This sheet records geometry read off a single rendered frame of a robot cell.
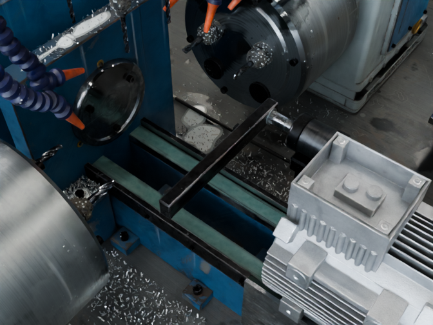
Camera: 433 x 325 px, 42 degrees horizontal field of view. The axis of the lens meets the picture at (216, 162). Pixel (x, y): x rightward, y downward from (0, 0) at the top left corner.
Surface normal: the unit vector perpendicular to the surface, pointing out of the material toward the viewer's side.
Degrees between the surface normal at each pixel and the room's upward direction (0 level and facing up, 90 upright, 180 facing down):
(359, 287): 0
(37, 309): 73
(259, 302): 90
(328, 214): 90
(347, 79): 90
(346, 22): 77
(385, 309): 0
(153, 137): 0
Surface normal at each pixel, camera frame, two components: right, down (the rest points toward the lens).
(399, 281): -0.36, -0.18
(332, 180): 0.00, -0.65
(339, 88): -0.62, 0.59
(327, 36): 0.75, 0.26
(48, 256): 0.64, 0.00
